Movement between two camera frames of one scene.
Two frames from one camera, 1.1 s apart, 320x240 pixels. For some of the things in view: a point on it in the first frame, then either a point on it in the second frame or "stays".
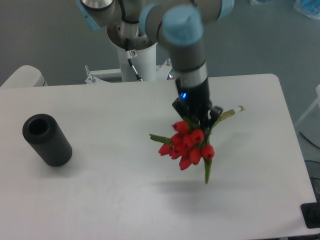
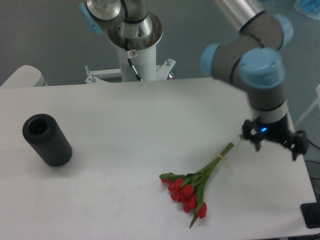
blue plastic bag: [310, 8] stays
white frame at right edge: [317, 101] stays
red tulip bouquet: [189, 144] → [189, 188]
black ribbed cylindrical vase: [43, 132] stays
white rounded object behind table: [25, 76] stays
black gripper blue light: [193, 100] → [279, 130]
